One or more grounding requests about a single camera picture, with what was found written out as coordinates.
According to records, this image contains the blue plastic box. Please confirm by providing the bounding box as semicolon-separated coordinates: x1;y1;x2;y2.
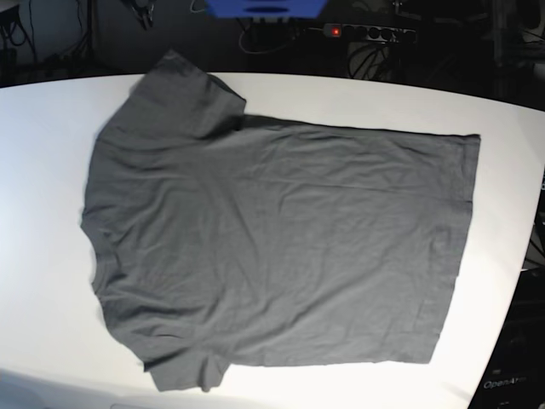
205;0;328;19

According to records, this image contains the black OpenArm base box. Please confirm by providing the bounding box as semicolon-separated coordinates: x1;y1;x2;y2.
469;268;545;409

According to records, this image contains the black power strip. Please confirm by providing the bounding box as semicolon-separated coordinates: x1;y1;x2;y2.
320;23;417;44

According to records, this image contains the dark grey T-shirt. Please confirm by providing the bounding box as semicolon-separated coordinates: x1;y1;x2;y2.
81;52;480;391

